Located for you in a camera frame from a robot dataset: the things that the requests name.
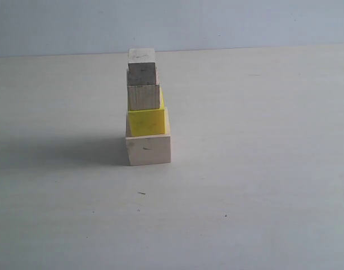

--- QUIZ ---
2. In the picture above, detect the large pale wooden cube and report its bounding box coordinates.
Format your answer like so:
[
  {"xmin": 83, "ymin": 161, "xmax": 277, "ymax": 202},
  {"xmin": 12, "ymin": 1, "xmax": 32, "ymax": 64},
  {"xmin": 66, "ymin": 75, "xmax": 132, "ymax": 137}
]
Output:
[{"xmin": 125, "ymin": 106, "xmax": 172, "ymax": 167}]

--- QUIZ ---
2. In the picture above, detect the yellow cube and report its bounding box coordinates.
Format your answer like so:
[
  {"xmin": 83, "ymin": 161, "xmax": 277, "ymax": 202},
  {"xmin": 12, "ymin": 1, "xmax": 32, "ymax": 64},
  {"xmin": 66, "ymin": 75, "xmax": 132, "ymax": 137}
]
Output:
[{"xmin": 127, "ymin": 89, "xmax": 169, "ymax": 137}]

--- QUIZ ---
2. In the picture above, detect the medium wooden cube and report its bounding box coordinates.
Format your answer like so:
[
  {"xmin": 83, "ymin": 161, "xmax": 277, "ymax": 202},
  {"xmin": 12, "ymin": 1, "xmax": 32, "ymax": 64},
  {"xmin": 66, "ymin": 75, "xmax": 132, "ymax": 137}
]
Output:
[{"xmin": 126, "ymin": 70, "xmax": 164, "ymax": 111}]

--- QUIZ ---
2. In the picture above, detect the small pale wooden cube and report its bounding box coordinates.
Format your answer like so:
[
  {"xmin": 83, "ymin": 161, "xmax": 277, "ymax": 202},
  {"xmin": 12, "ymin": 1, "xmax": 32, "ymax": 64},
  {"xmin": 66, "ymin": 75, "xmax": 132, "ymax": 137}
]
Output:
[{"xmin": 127, "ymin": 47, "xmax": 157, "ymax": 86}]

